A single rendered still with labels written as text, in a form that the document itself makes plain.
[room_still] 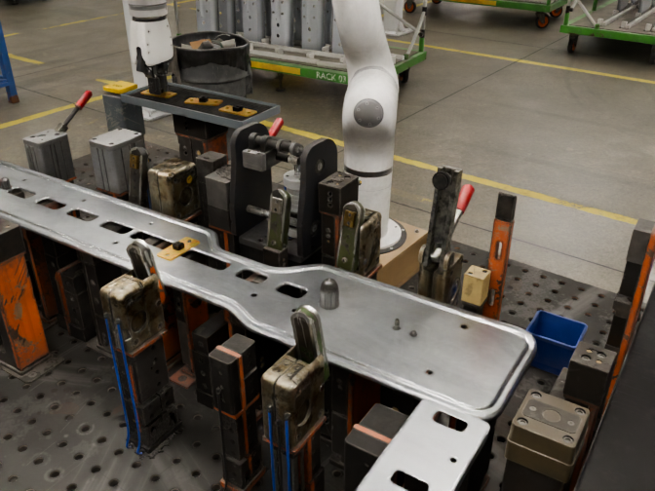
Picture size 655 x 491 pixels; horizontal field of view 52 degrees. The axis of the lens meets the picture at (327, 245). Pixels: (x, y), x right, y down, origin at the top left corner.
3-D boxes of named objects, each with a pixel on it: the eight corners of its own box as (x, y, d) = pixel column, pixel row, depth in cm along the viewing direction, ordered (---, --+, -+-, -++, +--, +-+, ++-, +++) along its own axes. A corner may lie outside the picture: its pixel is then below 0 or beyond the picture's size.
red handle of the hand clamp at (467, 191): (422, 253, 113) (457, 179, 119) (424, 259, 115) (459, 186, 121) (444, 260, 112) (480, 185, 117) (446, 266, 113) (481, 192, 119)
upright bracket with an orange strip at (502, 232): (464, 430, 128) (497, 193, 104) (467, 426, 129) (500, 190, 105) (479, 435, 127) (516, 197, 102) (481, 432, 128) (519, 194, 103)
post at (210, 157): (210, 310, 163) (194, 155, 143) (223, 300, 166) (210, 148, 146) (226, 317, 160) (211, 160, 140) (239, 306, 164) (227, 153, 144)
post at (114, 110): (125, 246, 189) (98, 94, 168) (144, 236, 195) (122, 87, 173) (144, 254, 186) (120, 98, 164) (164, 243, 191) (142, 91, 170)
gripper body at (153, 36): (149, 7, 157) (156, 56, 163) (120, 15, 149) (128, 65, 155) (175, 10, 154) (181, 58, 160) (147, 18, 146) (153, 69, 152)
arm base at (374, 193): (350, 209, 185) (353, 146, 176) (412, 228, 177) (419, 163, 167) (313, 238, 171) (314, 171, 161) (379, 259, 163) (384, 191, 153)
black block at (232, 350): (207, 492, 116) (189, 358, 101) (246, 452, 124) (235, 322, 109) (243, 512, 112) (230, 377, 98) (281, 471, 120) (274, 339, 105)
